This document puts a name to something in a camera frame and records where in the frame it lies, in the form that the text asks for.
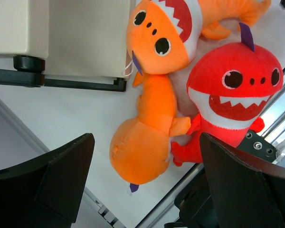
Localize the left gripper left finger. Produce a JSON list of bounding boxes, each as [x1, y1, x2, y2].
[[0, 133, 95, 228]]

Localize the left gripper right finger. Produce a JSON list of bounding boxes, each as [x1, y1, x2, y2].
[[199, 133, 285, 228]]

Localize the large red shark plush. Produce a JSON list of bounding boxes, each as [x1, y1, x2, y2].
[[171, 23, 284, 166]]

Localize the orange shark plush facing up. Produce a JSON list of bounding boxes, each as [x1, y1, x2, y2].
[[126, 0, 271, 75]]

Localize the beige three-tier shelf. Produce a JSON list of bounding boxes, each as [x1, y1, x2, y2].
[[0, 0, 135, 92]]

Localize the orange shark plush face down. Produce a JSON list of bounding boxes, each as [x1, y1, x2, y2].
[[109, 73, 191, 193]]

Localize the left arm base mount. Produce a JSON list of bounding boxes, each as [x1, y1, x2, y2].
[[164, 130, 276, 228]]

